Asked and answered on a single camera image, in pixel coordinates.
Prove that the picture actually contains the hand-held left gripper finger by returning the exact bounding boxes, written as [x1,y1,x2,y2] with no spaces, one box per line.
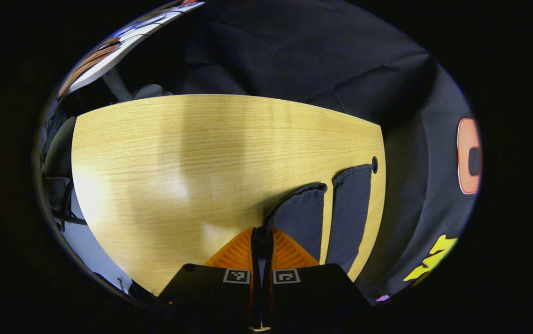
[263,226,373,332]
[159,226,263,331]

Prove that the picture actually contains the dark blue jeans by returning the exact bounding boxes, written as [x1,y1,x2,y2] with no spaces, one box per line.
[253,163,374,275]

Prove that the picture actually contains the white rounded object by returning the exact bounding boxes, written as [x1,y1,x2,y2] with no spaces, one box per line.
[132,83,165,99]

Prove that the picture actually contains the black backdrop cloth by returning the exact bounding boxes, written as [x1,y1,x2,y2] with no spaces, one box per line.
[123,0,483,302]

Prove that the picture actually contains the dark bag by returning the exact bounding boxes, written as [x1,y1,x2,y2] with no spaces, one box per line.
[44,176,88,230]

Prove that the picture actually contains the white pole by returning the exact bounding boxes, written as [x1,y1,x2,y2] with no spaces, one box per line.
[103,69,133,103]

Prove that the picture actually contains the white printed board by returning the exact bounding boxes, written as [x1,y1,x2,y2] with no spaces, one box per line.
[58,0,206,98]

